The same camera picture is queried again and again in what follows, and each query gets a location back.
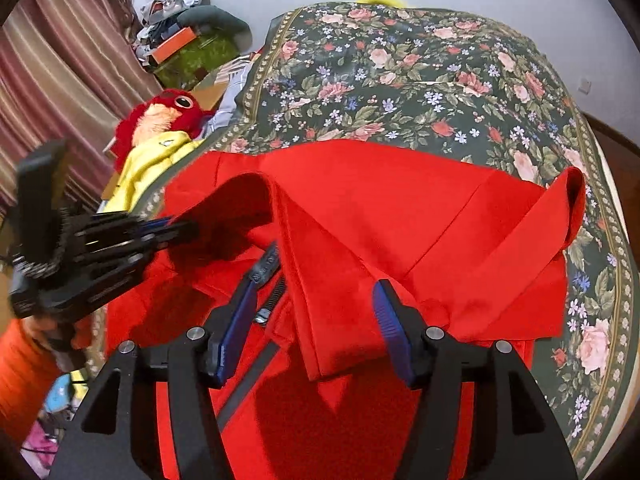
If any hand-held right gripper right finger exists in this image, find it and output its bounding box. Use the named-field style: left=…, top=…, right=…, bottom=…
left=371, top=279, right=582, bottom=480

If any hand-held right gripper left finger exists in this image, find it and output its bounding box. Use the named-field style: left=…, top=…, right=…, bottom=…
left=47, top=272, right=261, bottom=480

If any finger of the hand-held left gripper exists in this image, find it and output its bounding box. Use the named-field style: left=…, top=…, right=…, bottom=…
left=75, top=211, right=174, bottom=242
left=75, top=220, right=202, bottom=312

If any red zip jacket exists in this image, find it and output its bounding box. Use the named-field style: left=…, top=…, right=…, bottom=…
left=102, top=139, right=587, bottom=480

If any person's left forearm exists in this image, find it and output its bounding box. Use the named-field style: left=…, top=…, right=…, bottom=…
left=0, top=317, right=92, bottom=447

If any yellow garment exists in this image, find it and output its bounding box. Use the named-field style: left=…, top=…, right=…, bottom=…
left=102, top=130, right=206, bottom=212

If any red plush toy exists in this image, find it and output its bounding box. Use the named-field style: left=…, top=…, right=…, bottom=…
left=114, top=89, right=205, bottom=171

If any patterned grey pillow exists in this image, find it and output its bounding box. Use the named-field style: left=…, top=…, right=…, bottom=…
left=200, top=52, right=264, bottom=132

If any striped brown curtain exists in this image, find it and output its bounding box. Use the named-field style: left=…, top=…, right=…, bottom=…
left=0, top=0, right=146, bottom=221

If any orange box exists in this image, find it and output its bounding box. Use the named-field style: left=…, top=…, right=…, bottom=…
left=152, top=26, right=197, bottom=64

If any grey cushion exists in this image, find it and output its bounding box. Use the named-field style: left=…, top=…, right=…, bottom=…
left=177, top=5, right=253, bottom=47

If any crumpled silver grey cloth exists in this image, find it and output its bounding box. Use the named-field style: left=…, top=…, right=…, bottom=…
left=136, top=0, right=211, bottom=42

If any dark floral blanket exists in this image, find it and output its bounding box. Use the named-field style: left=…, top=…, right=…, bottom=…
left=100, top=2, right=639, bottom=476

